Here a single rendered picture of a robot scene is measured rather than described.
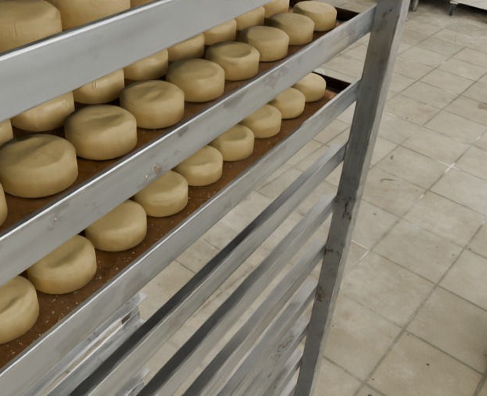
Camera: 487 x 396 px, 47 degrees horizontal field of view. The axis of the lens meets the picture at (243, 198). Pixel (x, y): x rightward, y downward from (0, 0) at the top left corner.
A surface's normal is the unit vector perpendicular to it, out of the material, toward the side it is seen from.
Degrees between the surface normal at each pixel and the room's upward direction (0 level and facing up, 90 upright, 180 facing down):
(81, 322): 90
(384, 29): 90
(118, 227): 0
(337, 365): 0
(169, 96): 0
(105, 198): 90
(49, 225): 90
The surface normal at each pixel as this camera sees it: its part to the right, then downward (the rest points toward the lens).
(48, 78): 0.84, 0.36
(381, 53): -0.54, 0.47
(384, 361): 0.07, -0.80
